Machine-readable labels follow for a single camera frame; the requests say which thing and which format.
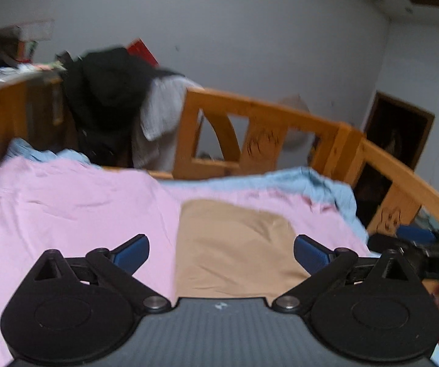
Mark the pink bed sheet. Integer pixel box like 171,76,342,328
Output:
0,158,368,366

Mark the dark wooden door frame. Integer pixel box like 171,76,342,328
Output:
353,91,435,226

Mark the tan hooded zip jacket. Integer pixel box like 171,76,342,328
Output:
175,200,310,302

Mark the grey striped cloth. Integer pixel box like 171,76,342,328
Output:
132,75,202,172

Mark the light blue bed sheet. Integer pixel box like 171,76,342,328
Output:
2,138,368,243

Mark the wooden bed frame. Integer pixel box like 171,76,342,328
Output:
0,75,439,238

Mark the red paper on wall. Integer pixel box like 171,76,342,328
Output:
126,38,159,67

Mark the black jacket on rail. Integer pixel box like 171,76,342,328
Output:
62,46,175,167

